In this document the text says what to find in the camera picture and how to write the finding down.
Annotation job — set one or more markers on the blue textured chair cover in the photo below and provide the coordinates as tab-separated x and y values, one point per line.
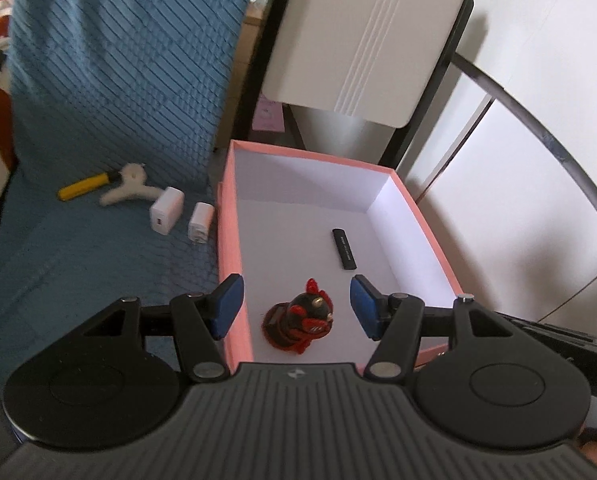
118	85

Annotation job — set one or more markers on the small white charger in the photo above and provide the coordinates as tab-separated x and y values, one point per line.
201	222

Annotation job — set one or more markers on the pink cardboard box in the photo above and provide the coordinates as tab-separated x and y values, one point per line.
288	220

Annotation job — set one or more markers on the white plush toy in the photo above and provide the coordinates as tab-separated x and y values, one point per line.
128	187

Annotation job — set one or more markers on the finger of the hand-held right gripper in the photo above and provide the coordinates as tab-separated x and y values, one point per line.
553	334

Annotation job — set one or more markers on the black curved metal tube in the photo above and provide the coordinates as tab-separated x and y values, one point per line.
543	127

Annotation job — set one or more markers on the red black cat figurine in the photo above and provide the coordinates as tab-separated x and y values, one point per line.
298	320

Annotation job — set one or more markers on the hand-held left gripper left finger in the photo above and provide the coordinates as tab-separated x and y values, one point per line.
228	305

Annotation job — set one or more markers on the large white charger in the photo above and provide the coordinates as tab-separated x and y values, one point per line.
167	207

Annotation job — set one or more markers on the black stick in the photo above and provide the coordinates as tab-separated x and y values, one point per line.
344	249

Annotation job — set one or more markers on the pink card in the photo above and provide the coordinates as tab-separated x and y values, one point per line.
268	116

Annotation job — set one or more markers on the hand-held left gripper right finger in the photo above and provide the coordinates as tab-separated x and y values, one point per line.
363	305

